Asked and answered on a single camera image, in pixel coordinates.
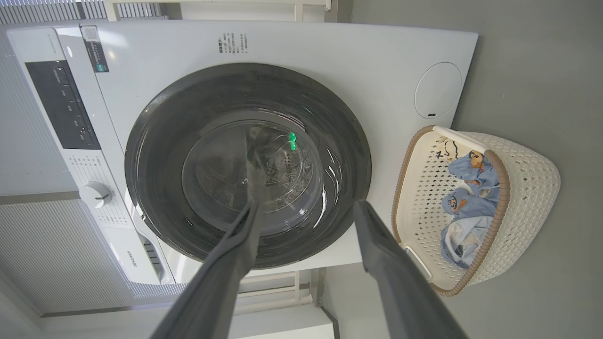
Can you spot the blue bear print garment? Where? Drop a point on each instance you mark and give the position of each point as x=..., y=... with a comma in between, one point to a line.
x=466, y=235

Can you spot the white plastic control dial knob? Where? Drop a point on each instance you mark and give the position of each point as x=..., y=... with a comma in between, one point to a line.
x=95, y=194

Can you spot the black product sticker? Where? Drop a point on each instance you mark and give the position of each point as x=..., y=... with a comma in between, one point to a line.
x=95, y=52

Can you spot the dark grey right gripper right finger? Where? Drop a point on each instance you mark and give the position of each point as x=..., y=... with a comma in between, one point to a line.
x=400, y=292

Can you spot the blue garment with cream part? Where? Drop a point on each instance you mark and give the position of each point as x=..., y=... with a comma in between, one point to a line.
x=480, y=176

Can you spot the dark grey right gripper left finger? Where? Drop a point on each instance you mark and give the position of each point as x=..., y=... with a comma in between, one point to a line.
x=221, y=287

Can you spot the round white filter cover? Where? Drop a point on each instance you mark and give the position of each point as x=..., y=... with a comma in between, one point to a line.
x=438, y=89

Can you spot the cream perforated laundry basket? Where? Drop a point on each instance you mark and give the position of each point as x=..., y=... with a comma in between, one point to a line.
x=527, y=188

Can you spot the white front-loading washing machine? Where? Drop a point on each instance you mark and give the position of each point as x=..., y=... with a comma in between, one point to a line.
x=330, y=66

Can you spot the round black glass washer door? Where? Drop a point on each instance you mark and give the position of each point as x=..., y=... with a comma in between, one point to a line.
x=165, y=155

